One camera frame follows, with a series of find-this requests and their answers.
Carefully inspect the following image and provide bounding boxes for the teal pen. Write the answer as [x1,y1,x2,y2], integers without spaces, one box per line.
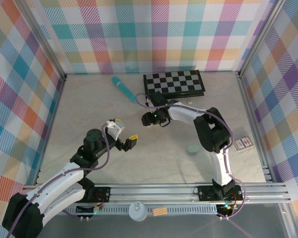
[111,76,139,104]

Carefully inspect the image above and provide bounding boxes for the black folding chessboard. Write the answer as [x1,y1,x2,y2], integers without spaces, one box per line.
[142,70,205,102]

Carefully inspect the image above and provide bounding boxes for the small controller circuit board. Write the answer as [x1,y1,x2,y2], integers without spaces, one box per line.
[217,202,238,216]
[75,202,105,215]

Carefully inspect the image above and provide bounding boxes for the white round cap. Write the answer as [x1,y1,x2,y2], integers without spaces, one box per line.
[128,201,149,222]

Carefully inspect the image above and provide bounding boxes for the small wooden tag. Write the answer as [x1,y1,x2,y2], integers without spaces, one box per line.
[152,206,168,216]

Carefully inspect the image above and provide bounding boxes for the playing card box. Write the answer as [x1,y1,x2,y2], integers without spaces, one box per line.
[233,136,254,152]

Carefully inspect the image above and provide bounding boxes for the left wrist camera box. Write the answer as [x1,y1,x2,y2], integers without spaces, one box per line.
[105,119,119,133]

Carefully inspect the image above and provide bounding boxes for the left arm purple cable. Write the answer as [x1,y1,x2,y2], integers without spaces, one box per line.
[6,123,112,238]

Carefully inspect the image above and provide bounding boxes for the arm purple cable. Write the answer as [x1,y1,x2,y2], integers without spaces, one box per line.
[6,123,112,238]
[135,93,246,220]

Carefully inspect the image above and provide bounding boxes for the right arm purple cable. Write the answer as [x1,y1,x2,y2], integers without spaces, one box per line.
[135,93,246,220]

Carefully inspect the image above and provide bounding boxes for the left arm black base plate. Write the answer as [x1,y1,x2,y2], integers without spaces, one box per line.
[84,185,112,203]

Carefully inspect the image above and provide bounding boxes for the aluminium side rail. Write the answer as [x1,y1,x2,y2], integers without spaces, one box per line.
[34,74,68,186]
[237,71,274,183]

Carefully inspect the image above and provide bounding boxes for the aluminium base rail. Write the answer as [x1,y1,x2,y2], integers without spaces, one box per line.
[22,182,293,206]

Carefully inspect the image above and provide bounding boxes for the perforated grey cable tray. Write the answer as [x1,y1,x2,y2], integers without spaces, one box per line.
[62,204,221,216]

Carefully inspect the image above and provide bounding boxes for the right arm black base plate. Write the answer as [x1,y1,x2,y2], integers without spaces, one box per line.
[197,184,244,202]

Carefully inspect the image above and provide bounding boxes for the aluminium frame post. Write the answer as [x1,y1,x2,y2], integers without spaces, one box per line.
[237,0,288,78]
[14,0,68,84]

